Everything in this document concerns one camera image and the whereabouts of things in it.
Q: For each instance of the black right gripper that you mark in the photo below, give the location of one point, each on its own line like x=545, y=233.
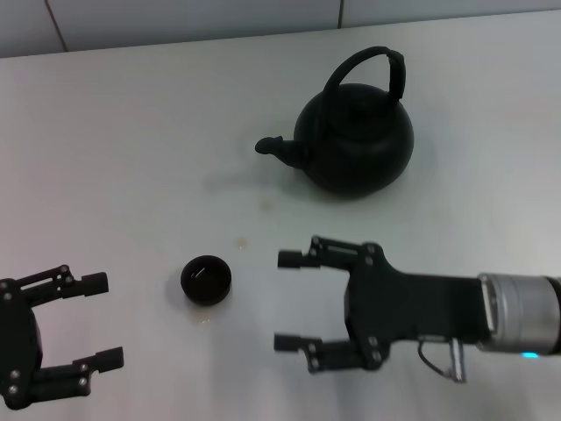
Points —
x=416, y=307

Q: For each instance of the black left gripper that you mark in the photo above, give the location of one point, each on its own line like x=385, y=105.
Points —
x=19, y=342

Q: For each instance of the small black teacup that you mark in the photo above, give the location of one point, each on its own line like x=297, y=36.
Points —
x=206, y=285

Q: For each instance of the black round teapot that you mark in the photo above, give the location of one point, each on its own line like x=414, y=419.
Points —
x=359, y=149

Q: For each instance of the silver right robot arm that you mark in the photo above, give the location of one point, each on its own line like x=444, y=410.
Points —
x=521, y=311

